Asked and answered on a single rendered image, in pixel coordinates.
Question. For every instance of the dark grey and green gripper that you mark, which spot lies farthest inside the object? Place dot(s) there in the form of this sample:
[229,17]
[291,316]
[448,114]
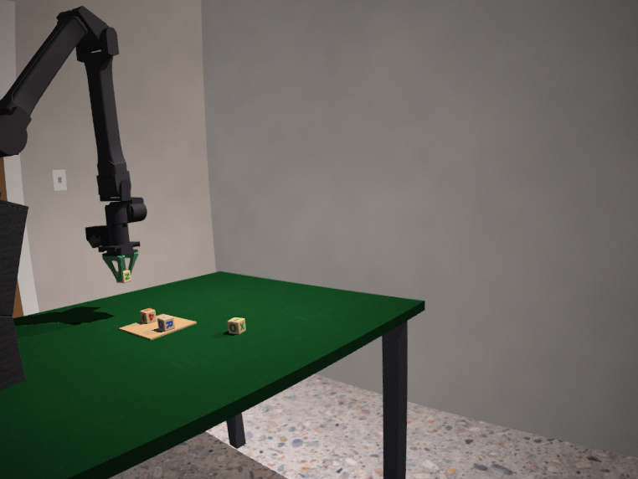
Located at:
[121,248]

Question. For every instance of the peach flat mat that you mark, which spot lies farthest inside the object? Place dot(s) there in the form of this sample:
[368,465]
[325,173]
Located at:
[150,331]

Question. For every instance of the beige letter block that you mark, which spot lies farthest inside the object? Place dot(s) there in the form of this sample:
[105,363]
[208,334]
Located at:
[148,316]
[126,276]
[165,323]
[236,325]

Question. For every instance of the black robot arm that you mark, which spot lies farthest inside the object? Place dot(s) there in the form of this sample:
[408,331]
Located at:
[18,104]

